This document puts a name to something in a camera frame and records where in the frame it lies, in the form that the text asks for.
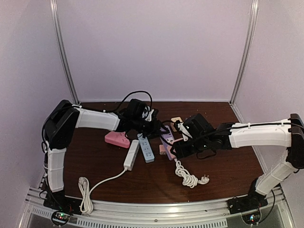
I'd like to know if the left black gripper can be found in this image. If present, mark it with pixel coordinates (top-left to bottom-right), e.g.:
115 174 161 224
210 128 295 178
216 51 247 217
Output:
132 117 169 140

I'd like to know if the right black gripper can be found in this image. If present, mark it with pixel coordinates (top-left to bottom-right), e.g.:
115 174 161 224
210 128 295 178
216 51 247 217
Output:
171 137 210 159

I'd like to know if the light pink usb charger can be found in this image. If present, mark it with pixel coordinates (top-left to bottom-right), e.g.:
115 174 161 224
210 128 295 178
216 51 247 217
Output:
159 145 166 155

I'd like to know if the beige cube socket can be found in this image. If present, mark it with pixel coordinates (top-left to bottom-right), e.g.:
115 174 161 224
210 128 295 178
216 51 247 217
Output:
171 117 183 132

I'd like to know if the light blue power strip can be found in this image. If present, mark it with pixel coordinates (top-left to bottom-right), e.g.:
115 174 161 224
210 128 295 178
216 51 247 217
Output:
137 133 155 163

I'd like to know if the white power strip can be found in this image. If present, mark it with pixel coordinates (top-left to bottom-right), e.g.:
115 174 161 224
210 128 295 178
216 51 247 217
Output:
123 140 140 171

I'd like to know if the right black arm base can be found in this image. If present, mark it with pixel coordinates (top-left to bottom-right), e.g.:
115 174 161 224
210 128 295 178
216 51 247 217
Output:
227 190 268 214

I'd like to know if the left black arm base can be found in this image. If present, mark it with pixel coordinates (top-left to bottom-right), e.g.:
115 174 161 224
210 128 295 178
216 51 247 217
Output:
43 190 82 215

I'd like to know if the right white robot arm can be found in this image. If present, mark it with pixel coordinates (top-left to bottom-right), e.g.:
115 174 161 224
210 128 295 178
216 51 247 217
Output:
170 114 304 210

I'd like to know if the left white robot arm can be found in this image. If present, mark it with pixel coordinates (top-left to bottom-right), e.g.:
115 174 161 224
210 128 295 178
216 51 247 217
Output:
42 99 162 211

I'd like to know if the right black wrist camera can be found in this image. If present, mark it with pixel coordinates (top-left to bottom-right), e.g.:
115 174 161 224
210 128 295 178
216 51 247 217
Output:
183 114 214 139

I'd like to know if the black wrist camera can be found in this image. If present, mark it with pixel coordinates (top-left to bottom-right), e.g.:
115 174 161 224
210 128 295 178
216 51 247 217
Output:
183 114 214 139
125 98 149 119

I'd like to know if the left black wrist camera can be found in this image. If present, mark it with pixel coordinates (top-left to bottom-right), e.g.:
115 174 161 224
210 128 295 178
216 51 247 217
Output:
125 98 149 119

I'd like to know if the white coiled cable right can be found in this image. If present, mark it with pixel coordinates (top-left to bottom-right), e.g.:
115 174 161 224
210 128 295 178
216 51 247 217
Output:
174 159 211 189

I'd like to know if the aluminium front rail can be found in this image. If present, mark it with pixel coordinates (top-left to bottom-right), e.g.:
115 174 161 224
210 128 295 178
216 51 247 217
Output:
17 187 295 228

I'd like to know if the white coiled power cable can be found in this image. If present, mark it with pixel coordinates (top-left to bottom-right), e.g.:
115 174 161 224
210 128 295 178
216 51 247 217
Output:
78 167 128 214

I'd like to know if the left aluminium frame post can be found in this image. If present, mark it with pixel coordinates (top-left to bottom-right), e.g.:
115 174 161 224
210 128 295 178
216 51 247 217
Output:
49 0 80 105

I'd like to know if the aluminium frame post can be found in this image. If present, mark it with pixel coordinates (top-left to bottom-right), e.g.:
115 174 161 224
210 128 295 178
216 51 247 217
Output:
49 0 80 105
229 0 259 106

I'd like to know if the right aluminium frame post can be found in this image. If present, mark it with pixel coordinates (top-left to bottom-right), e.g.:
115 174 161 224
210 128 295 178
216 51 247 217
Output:
229 0 259 106

